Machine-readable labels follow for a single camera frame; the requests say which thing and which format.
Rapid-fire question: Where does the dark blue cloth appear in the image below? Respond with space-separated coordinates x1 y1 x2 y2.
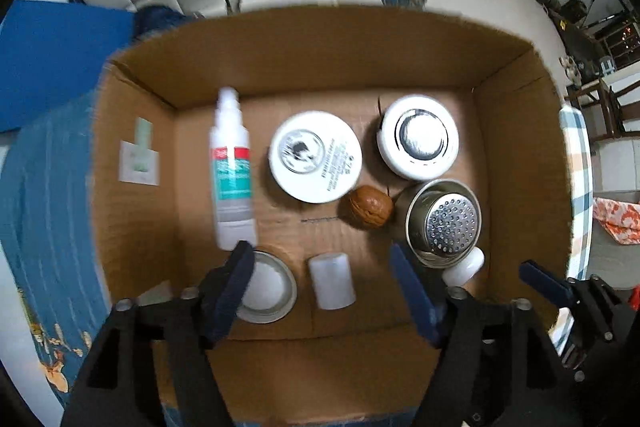
132 4 186 42

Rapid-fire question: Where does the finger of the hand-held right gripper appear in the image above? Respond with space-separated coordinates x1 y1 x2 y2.
519 259 626 343

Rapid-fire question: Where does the blue striped blanket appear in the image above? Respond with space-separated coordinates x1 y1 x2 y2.
0 92 116 408

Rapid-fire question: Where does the dark wooden chair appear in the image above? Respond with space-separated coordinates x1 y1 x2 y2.
565 79 640 142

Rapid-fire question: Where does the metal strainer cup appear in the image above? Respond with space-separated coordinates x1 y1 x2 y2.
405 179 483 269

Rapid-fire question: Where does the black exercise machine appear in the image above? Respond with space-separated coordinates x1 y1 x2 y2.
550 0 640 72

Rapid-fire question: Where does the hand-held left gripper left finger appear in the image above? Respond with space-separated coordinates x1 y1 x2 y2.
60 241 256 427

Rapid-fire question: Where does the printed cardboard box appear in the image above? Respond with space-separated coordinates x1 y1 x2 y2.
90 4 596 427

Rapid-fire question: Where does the silver round tin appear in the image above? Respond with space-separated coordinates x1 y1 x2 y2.
235 249 298 324

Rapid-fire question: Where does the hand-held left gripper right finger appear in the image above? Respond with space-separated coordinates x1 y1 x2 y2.
390 243 601 427

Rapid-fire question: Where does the white round jar dark top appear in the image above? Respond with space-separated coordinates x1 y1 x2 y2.
376 94 460 182

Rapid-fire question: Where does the brown walnut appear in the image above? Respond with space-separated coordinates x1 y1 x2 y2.
349 186 396 229

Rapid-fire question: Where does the small white bottle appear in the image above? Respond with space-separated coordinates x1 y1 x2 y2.
441 246 486 288

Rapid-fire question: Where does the small white case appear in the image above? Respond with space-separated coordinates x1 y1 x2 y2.
307 253 357 311

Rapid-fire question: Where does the blue cushion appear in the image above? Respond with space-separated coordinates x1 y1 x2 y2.
0 0 138 135

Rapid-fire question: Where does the orange patterned cloth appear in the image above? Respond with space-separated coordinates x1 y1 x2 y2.
592 197 640 245

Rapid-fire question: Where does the black speaker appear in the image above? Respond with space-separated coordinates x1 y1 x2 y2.
560 0 588 22

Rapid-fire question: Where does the white spray bottle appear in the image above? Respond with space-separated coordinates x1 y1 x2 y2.
209 87 258 252

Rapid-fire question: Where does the grey seat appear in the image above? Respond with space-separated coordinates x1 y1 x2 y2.
587 192 640 290

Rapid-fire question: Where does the white round tin lid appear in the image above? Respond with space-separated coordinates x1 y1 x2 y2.
269 111 362 204

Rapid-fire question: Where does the plaid bed sheet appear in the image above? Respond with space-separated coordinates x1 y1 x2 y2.
547 107 596 348

